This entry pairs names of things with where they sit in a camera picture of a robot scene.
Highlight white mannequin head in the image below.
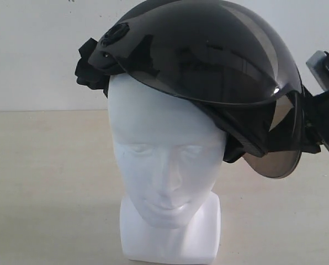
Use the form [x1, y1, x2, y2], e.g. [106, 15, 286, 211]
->
[108, 74, 226, 248]

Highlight black helmet with visor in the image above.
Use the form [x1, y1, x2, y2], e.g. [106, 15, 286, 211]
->
[75, 1, 321, 178]

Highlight grey camera box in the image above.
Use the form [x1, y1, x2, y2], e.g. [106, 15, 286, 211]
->
[306, 50, 329, 91]

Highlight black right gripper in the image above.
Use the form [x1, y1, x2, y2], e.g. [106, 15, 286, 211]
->
[304, 51, 329, 152]

